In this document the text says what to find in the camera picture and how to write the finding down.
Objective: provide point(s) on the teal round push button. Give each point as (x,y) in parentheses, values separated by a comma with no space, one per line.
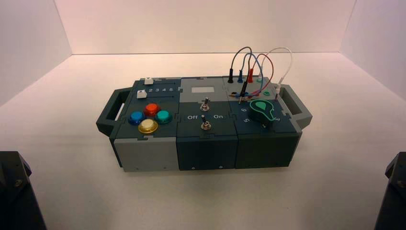
(164,116)

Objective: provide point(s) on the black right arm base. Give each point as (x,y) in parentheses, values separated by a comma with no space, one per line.
(395,196)

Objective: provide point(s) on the blue round push button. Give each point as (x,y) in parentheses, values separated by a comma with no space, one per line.
(137,117)

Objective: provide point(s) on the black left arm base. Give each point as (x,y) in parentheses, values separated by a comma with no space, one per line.
(16,196)

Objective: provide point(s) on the green-topped rotary knob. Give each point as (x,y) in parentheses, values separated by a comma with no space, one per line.
(261,111)

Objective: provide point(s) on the yellow round push button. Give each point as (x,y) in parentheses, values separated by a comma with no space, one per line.
(147,126)

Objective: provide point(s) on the white slider block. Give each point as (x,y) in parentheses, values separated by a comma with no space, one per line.
(141,94)
(148,81)

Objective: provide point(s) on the metal toggle switch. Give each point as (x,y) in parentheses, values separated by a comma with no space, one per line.
(205,104)
(205,124)

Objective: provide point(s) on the small grey display screen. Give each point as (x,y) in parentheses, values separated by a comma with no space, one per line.
(202,89)

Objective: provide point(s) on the red round push button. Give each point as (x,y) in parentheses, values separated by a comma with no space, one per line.
(152,109)

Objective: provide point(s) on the dark teal grey task box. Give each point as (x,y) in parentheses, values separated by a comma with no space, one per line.
(206,152)

